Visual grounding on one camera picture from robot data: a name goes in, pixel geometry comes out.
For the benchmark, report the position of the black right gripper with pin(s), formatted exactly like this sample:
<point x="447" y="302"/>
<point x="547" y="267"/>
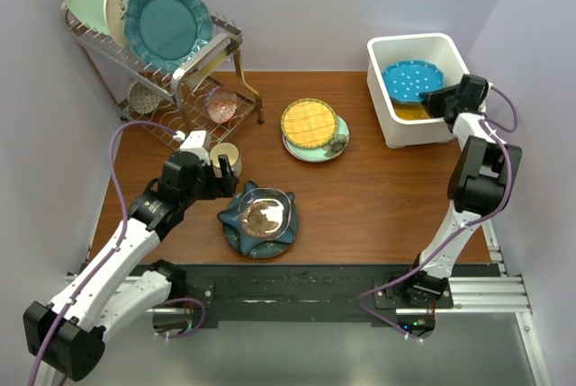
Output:
<point x="432" y="100"/>

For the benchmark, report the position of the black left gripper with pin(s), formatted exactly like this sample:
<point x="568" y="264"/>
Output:
<point x="220" y="187"/>

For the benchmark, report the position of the orange dotted scalloped plate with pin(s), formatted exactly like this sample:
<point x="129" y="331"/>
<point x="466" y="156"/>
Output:
<point x="410" y="112"/>

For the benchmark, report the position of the teal dotted scalloped plate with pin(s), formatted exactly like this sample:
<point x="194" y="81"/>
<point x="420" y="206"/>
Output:
<point x="406" y="80"/>

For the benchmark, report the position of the white plastic bin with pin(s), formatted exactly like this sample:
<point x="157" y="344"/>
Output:
<point x="435" y="48"/>

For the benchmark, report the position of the yellow woven pattern plate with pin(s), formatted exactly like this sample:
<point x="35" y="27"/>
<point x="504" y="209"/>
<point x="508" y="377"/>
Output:
<point x="309" y="123"/>

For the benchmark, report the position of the mint floral plate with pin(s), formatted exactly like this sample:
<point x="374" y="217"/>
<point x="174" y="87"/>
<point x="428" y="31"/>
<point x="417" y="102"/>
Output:
<point x="334" y="148"/>

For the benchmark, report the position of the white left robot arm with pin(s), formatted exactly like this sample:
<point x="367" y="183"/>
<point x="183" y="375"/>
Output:
<point x="69" y="333"/>

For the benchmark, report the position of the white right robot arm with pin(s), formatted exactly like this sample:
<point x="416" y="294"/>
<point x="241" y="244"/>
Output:
<point x="478" y="190"/>

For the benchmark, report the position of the cream mug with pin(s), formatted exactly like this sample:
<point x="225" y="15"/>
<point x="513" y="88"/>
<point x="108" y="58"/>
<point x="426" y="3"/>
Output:
<point x="231" y="152"/>

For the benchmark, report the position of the dark blue square plate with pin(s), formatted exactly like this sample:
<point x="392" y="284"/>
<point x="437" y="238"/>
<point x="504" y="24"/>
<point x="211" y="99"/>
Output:
<point x="234" y="219"/>

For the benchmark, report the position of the clear glass textured dish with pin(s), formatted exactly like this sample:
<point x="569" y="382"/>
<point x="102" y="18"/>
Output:
<point x="264" y="212"/>

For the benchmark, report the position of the red patterned small bowl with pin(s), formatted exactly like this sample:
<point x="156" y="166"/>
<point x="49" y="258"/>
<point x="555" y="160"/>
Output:
<point x="221" y="104"/>

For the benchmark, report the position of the metal dish rack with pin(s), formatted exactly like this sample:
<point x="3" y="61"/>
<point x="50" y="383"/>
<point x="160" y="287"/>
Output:
<point x="183" y="93"/>

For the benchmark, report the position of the white patterned small bowl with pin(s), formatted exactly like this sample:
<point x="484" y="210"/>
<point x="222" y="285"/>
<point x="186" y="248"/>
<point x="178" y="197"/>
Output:
<point x="141" y="99"/>

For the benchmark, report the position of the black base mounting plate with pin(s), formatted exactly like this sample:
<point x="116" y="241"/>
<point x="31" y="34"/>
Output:
<point x="284" y="293"/>

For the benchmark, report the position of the teal scalloped large plate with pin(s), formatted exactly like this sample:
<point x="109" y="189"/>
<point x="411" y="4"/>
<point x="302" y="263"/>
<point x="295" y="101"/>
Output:
<point x="166" y="33"/>

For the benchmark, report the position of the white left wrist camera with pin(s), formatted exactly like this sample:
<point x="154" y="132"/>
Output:
<point x="196" y="142"/>

